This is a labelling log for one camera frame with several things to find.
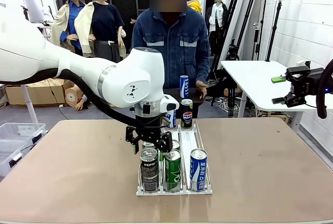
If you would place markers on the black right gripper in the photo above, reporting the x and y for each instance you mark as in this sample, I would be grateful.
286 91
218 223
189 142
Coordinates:
307 83

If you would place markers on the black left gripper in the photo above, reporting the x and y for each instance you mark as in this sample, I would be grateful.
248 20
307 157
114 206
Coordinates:
148 129

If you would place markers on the blue Pocari Sweat can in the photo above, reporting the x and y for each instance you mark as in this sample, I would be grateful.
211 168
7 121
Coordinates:
184 87
171 120
198 172

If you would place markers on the black serving tray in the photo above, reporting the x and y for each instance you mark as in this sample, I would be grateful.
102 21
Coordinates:
194 97

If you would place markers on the person's left forearm denim sleeve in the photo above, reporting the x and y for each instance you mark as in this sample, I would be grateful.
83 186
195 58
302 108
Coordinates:
204 71

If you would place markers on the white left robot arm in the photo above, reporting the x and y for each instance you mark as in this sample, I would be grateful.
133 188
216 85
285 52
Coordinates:
78 70

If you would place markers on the person's torso denim jacket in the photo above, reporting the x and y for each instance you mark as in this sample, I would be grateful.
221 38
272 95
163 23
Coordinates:
179 39

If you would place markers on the seated background person dark clothes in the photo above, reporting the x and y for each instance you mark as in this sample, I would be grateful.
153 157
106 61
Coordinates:
134 22

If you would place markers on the person's left hand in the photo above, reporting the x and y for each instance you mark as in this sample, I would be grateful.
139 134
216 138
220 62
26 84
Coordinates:
201 88

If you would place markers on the black Pepsi can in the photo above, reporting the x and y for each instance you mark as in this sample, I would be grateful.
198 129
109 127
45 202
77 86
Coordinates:
147 144
149 173

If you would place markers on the green Chilsung cider can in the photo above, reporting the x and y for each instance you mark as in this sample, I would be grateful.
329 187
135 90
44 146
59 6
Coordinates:
176 145
173 174

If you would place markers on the large white table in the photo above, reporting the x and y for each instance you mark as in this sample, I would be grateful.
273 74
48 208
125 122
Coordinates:
255 86

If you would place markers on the white can dispenser rack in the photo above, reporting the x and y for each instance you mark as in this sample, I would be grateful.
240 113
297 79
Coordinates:
187 135

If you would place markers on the black Pepsi can lime band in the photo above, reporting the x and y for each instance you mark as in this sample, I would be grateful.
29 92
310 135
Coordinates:
186 116

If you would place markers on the black upright light stand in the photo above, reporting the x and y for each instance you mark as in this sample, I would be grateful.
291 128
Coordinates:
273 31

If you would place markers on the black leaning stand pole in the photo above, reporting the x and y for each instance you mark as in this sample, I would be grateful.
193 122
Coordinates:
248 13
231 18

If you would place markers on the mannequin lying on floor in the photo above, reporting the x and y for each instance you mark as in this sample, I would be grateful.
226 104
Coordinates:
74 96

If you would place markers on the mannequin white jacket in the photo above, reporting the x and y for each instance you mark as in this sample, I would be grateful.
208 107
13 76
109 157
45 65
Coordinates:
218 13

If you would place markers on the brown cardboard box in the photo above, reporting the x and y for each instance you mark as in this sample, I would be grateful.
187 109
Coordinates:
39 95

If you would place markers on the mannequin navy top grey trousers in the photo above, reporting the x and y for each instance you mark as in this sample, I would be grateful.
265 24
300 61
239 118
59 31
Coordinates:
104 23

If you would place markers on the clear plastic storage bin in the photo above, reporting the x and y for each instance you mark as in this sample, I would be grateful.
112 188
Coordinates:
20 131
6 156

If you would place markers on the mannequin blue shirt beige coat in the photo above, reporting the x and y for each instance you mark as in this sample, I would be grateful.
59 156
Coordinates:
71 18

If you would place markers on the black slanted stand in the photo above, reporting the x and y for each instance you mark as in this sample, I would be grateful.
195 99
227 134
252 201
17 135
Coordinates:
25 13

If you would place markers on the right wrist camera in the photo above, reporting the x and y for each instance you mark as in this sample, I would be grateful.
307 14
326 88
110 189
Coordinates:
304 66

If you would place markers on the black camera tripod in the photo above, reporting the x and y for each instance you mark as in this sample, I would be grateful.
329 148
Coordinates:
232 52

